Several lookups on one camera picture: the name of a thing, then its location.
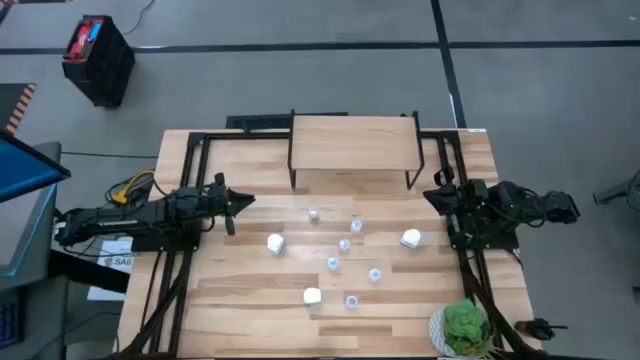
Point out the black keyboard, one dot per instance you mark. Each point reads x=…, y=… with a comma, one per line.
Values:
x=9, y=320

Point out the striped-edge floor mat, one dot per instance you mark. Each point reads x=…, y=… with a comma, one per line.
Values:
x=15, y=107

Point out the white paper sign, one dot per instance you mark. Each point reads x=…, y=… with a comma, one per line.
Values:
x=117, y=260

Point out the wooden shelf with black legs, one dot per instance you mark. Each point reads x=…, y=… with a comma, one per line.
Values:
x=350, y=145

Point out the white melatonin bottle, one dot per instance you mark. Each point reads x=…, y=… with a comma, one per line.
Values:
x=410, y=238
x=276, y=243
x=312, y=295

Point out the grey chair base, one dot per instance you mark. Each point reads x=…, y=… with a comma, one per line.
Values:
x=615, y=191

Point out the small black clamp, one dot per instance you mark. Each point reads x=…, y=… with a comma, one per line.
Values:
x=537, y=328

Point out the black metal table frame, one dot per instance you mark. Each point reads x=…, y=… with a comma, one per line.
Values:
x=240, y=135

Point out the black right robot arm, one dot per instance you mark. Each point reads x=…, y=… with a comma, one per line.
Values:
x=560, y=207

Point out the blue-screen monitor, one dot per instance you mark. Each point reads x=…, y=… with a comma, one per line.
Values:
x=25, y=167

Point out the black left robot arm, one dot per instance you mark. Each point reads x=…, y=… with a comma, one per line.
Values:
x=115, y=221

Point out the green succulent in white pot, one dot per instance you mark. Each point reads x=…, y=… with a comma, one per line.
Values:
x=462, y=330

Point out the small white bottle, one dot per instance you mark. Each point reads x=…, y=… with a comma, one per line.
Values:
x=356, y=226
x=375, y=275

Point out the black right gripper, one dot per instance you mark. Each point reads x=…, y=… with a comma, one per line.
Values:
x=470, y=200

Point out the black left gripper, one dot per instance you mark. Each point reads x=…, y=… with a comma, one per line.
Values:
x=212, y=202

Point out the black crate with red items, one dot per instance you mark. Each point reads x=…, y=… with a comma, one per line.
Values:
x=100, y=65

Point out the black power strip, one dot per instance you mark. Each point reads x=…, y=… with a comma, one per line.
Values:
x=257, y=121

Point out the grey computer desk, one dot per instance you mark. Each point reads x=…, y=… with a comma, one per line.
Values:
x=25, y=235

